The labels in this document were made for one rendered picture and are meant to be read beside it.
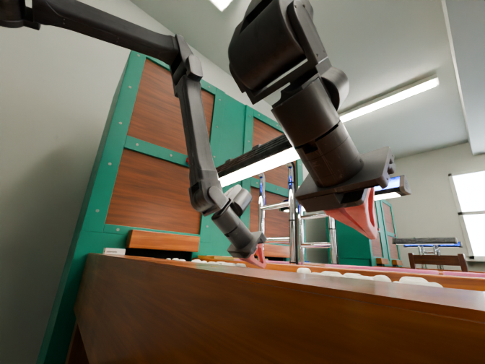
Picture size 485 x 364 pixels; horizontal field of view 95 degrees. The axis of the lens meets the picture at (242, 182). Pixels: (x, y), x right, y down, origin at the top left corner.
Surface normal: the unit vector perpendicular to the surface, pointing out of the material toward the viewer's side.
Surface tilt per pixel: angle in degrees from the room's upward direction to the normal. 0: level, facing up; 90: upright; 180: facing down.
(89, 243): 90
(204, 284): 90
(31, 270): 90
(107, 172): 90
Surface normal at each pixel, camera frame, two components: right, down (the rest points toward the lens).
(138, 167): 0.63, -0.22
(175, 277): -0.78, -0.24
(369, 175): -0.56, -0.80
